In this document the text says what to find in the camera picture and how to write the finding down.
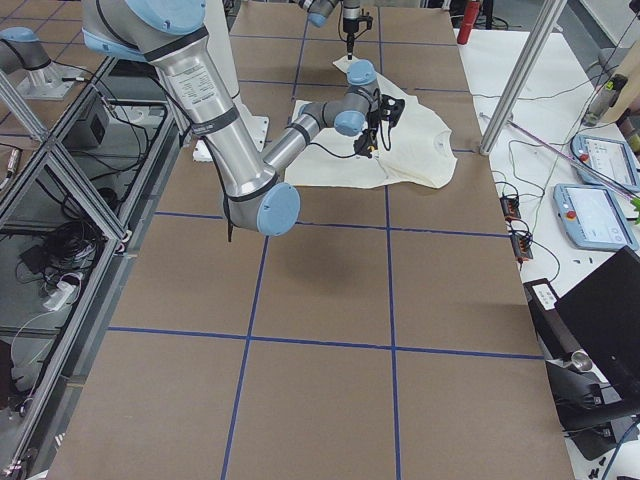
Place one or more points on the blue teach pendant far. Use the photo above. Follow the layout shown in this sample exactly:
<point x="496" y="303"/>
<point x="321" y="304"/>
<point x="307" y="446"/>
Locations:
<point x="612" y="158"/>

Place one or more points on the blue teach pendant near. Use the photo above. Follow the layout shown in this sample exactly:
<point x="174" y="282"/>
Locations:
<point x="592" y="218"/>

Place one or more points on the red bottle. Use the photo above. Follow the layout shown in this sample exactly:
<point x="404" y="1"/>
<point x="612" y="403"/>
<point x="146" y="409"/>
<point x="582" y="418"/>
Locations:
<point x="468" y="21"/>

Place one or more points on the black box with white label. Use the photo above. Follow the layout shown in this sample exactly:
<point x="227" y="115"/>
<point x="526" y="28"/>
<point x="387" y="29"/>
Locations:
<point x="560" y="343"/>

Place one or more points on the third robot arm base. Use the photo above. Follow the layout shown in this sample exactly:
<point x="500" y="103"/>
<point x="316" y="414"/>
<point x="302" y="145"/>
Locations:
<point x="21" y="49"/>

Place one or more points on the aluminium frame post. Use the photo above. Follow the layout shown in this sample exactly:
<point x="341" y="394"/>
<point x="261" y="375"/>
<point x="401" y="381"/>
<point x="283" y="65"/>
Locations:
<point x="533" y="47"/>

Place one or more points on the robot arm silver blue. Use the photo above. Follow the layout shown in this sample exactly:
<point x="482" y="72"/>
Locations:
<point x="173" y="38"/>
<point x="319" y="11"/>

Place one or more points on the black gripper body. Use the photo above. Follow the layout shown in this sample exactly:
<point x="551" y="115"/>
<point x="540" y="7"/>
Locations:
<point x="350" y="27"/>
<point x="368" y="135"/>

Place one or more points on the orange black connector module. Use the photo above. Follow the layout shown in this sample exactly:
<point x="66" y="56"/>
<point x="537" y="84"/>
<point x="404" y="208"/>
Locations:
<point x="510" y="207"/>

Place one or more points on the blue teach pendant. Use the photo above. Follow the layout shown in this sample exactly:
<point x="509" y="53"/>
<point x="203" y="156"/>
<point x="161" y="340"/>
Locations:
<point x="612" y="158"/>
<point x="592" y="218"/>

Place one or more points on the white long-sleeve cat shirt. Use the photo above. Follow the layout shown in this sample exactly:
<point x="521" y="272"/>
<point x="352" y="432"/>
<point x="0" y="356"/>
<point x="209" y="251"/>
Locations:
<point x="420" y="152"/>

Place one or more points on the person in beige shirt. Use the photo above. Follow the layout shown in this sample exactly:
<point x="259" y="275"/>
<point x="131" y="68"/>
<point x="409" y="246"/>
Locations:
<point x="627" y="103"/>

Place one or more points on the black laptop monitor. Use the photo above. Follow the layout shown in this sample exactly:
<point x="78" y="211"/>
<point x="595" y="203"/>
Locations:
<point x="602" y="313"/>

